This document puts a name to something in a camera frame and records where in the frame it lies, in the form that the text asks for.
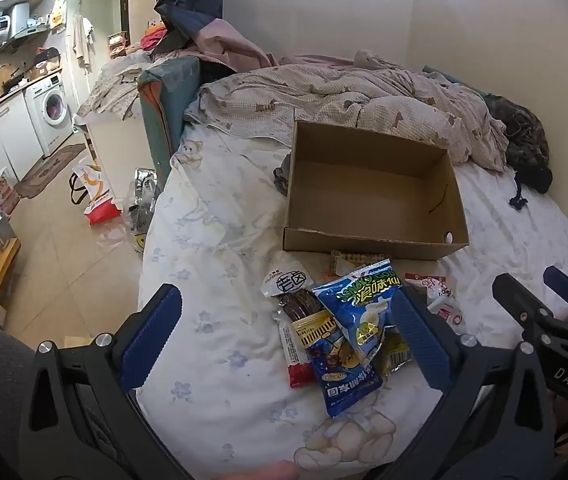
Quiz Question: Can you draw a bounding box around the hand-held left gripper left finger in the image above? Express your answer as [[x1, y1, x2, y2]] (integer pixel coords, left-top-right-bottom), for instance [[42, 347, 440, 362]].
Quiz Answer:
[[18, 283, 189, 480]]

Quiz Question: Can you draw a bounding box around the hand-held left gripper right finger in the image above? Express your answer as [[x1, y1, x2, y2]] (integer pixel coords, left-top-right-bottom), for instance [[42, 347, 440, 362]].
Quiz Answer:
[[378, 286, 558, 480]]

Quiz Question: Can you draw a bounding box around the yellow snack bag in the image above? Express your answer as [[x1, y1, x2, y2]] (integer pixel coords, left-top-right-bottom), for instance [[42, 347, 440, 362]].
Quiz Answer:
[[381, 329, 413, 377]]

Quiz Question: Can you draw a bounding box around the white packet with red edge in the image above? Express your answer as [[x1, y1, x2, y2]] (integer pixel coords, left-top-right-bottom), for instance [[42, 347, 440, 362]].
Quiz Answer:
[[405, 272, 466, 335]]

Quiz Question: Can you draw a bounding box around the blue puffed snack bag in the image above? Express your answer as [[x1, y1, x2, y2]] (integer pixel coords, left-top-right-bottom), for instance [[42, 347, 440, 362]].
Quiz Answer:
[[311, 259, 403, 367]]

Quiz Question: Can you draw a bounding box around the blue cartoon snack packet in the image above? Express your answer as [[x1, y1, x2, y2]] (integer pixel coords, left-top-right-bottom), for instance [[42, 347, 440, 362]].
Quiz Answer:
[[308, 337, 385, 419]]

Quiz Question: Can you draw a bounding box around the yellow striped snack packet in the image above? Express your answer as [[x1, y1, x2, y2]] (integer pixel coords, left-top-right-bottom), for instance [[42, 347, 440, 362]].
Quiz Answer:
[[290, 309, 341, 352]]

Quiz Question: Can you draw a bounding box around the white and red bar packet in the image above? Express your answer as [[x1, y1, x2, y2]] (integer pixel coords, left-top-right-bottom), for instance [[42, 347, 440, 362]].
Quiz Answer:
[[278, 310, 317, 403]]

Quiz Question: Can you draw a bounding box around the dark sausage packet white top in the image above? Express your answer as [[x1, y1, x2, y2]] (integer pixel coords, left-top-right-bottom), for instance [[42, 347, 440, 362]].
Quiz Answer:
[[262, 268, 321, 322]]

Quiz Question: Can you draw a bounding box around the cardboard box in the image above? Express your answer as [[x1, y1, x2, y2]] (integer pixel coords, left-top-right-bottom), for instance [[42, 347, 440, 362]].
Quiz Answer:
[[283, 120, 470, 261]]

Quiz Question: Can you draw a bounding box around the tan wafer packet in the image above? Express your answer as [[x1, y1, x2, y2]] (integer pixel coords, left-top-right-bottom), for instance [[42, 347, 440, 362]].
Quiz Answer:
[[330, 249, 385, 277]]

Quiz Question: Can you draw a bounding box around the white floral bedsheet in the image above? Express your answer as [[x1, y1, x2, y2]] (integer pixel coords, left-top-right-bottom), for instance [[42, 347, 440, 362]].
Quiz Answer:
[[135, 67, 568, 480]]

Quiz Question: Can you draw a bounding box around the silver foil bag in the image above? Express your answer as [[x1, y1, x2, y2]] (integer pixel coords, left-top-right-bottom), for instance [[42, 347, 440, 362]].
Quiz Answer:
[[123, 167, 163, 257]]

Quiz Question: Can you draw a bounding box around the dark patterned cloth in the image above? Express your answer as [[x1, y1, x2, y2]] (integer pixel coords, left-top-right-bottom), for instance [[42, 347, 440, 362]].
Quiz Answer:
[[484, 94, 554, 196]]

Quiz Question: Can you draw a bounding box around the white and red shopping bag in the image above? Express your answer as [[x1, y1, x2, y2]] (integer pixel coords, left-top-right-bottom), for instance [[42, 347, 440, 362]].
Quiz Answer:
[[68, 157, 123, 226]]

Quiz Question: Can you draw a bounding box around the brown floor rug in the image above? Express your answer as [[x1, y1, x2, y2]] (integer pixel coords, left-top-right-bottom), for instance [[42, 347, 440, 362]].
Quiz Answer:
[[13, 143, 88, 200]]

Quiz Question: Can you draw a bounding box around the grey cloth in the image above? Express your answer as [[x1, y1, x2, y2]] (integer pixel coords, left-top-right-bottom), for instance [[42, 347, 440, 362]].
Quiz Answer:
[[272, 152, 295, 197]]

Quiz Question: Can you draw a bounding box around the teal cushion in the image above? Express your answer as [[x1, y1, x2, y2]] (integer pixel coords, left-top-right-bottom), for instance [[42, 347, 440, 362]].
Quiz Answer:
[[137, 55, 203, 192]]

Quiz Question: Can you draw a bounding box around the white kitchen cabinet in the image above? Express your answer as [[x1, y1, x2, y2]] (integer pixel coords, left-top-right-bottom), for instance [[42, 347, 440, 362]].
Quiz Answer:
[[0, 91, 46, 182]]

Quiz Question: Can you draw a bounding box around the white washing machine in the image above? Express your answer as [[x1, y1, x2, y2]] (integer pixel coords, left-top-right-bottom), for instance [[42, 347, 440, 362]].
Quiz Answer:
[[24, 74, 75, 157]]

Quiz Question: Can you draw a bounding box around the patterned bedding pile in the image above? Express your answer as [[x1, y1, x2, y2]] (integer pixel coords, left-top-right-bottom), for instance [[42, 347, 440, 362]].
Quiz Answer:
[[77, 52, 165, 122]]

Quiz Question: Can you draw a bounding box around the beige bear print quilt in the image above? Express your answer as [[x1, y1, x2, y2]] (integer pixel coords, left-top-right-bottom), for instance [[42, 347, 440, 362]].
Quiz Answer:
[[184, 51, 510, 172]]

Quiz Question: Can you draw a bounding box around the pink cloth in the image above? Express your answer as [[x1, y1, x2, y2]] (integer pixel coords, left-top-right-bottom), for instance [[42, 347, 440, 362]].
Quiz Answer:
[[184, 25, 281, 74]]

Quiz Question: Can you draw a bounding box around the hanging white towel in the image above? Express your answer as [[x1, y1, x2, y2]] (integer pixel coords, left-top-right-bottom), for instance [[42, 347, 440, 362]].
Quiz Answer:
[[71, 13, 95, 67]]

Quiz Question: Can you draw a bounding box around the dark hanging jacket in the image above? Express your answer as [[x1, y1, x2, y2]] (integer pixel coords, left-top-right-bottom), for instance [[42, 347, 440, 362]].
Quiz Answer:
[[154, 0, 225, 57]]

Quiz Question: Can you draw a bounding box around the white water heater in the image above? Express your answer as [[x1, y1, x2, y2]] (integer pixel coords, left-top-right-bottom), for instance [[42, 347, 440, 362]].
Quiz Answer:
[[0, 2, 33, 49]]

